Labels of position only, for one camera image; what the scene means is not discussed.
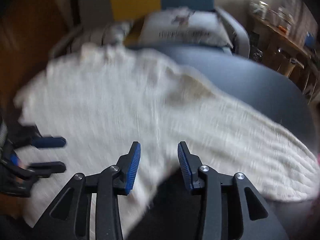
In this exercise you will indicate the blue folding chair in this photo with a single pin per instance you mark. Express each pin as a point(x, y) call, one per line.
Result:
point(309, 41)

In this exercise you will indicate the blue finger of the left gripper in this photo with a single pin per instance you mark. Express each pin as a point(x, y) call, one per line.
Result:
point(45, 170)
point(48, 142)

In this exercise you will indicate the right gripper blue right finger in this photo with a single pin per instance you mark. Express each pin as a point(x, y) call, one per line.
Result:
point(204, 181)

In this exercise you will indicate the multicolour sofa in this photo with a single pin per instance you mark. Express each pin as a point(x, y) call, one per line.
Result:
point(90, 14)

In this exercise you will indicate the wooden side table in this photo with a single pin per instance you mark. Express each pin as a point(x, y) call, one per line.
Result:
point(282, 55)

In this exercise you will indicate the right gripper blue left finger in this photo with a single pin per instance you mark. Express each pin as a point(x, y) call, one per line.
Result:
point(116, 180)

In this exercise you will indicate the triangle pattern pillow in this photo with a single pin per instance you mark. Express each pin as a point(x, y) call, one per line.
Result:
point(112, 33)

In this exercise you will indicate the grey deer print pillow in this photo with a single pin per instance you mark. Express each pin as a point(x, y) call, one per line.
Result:
point(186, 26)

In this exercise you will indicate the cream knitted sweater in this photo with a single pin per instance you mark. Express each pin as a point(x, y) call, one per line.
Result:
point(236, 115)

